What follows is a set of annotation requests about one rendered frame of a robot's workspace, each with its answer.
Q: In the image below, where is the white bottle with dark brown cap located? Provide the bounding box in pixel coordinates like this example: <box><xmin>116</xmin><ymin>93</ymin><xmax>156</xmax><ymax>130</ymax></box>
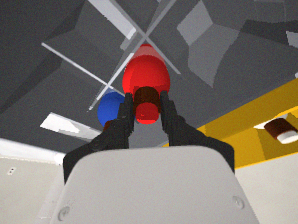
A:
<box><xmin>254</xmin><ymin>113</ymin><xmax>298</xmax><ymax>143</ymax></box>

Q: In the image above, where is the blue bottle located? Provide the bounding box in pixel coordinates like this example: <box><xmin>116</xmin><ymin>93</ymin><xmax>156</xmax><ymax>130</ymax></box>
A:
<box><xmin>97</xmin><ymin>87</ymin><xmax>125</xmax><ymax>131</ymax></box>

